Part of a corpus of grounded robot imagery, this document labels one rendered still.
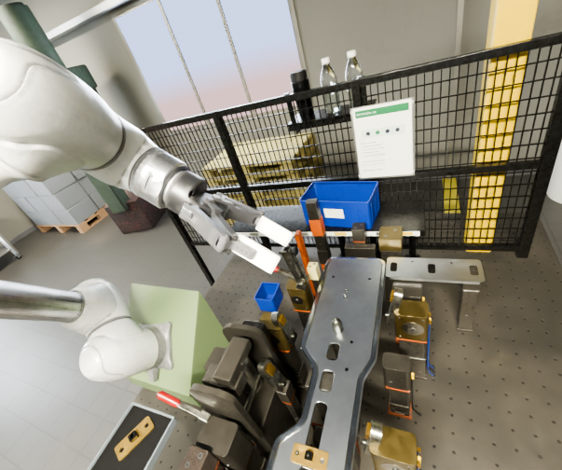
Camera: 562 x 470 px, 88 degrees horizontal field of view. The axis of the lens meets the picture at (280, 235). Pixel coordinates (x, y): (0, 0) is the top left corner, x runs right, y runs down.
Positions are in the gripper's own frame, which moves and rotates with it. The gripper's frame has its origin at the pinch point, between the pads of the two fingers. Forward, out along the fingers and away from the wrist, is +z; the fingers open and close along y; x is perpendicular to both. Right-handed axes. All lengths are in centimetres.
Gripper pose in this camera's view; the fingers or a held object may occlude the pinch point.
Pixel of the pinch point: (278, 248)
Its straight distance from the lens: 49.6
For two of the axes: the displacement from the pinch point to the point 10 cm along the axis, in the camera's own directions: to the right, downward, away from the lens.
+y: -1.8, 2.6, -9.5
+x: 4.7, -8.2, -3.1
